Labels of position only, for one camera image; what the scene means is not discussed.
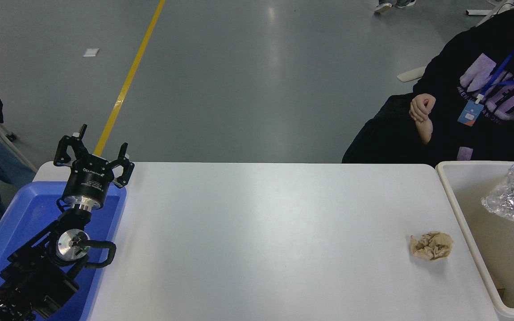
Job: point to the blue plastic tray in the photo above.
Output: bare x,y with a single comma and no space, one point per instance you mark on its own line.
25,209

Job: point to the person's forearm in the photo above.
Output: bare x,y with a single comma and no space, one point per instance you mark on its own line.
424,131

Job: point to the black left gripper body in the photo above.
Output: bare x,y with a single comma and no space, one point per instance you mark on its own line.
88,183

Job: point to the crumpled tan paper ball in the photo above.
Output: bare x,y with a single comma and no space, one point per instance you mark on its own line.
432,245

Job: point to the white curved plastic piece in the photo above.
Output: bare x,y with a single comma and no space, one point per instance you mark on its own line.
411,74

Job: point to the white metal frame leg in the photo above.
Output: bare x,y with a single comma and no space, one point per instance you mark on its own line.
25,158

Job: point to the large pale plastic bin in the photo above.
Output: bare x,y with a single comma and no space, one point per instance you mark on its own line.
471,232

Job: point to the person's hand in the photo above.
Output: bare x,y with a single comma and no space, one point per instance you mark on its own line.
421,107

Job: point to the white paper scrap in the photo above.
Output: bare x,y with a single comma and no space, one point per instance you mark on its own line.
91,52

